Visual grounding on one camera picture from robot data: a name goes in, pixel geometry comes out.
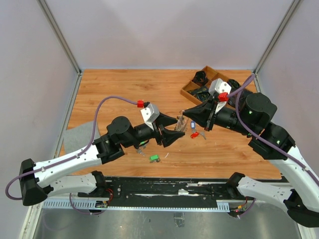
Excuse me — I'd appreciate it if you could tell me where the grey felt pad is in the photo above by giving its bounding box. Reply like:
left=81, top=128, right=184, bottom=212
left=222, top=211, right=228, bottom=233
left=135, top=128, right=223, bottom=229
left=63, top=121, right=93, bottom=154

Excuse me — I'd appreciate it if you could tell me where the wooden compartment tray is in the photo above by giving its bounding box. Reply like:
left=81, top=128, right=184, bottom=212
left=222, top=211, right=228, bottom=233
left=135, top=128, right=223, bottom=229
left=180, top=65, right=255, bottom=110

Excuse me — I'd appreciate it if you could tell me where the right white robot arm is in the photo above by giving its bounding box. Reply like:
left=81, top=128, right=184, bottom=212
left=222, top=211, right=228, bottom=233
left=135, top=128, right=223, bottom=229
left=183, top=93, right=319, bottom=228

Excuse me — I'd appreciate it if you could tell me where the rolled dark tie top-left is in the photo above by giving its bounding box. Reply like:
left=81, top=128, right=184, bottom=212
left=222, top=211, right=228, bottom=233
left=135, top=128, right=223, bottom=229
left=192, top=71, right=208, bottom=86

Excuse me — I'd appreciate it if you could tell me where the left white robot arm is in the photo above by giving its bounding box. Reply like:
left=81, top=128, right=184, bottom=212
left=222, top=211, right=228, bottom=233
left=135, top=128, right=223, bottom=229
left=19, top=114, right=185, bottom=206

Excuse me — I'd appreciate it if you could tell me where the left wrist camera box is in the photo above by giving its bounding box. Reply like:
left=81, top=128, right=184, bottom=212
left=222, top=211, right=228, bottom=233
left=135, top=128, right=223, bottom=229
left=141, top=103, right=160, bottom=123

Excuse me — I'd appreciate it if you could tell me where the plain silver key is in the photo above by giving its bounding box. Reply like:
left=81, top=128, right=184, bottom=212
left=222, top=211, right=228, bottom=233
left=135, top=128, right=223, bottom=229
left=199, top=132, right=206, bottom=140

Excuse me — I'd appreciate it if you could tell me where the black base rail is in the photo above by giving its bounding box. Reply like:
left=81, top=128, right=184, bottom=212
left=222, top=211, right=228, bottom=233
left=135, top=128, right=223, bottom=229
left=72, top=176, right=252, bottom=210

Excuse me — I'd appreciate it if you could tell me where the red tagged key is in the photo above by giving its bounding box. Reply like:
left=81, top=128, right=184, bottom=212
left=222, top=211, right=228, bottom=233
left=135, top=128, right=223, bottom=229
left=190, top=131, right=199, bottom=138

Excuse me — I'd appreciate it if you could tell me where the rolled dark tie top-right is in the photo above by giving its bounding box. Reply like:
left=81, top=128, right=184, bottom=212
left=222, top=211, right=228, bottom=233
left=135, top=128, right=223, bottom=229
left=227, top=79, right=241, bottom=91

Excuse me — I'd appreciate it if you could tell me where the rolled dark tie front-left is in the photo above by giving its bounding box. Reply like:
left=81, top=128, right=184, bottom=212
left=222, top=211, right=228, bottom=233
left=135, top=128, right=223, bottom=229
left=187, top=86, right=210, bottom=102

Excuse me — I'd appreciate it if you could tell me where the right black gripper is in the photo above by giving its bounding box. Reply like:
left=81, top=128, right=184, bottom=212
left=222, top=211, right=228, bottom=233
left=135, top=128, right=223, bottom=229
left=182, top=95, right=257, bottom=136

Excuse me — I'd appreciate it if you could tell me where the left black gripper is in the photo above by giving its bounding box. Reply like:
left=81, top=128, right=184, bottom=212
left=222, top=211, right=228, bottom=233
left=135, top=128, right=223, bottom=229
left=122, top=112, right=185, bottom=148

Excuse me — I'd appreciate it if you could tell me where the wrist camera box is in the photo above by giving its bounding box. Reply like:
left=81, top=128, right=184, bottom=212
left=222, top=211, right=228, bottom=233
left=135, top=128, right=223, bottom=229
left=208, top=78, right=231, bottom=96
left=141, top=103, right=160, bottom=123

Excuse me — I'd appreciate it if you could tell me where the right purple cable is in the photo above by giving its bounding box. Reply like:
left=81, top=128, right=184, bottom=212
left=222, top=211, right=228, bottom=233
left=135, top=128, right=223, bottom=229
left=218, top=73, right=319, bottom=182

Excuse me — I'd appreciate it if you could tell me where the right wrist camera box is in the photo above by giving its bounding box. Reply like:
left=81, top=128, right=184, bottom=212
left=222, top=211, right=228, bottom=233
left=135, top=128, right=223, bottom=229
left=208, top=78, right=231, bottom=96

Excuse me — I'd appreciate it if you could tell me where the green tagged key lower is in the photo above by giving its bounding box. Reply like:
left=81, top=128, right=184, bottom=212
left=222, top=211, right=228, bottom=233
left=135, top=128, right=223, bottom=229
left=149, top=154, right=160, bottom=163

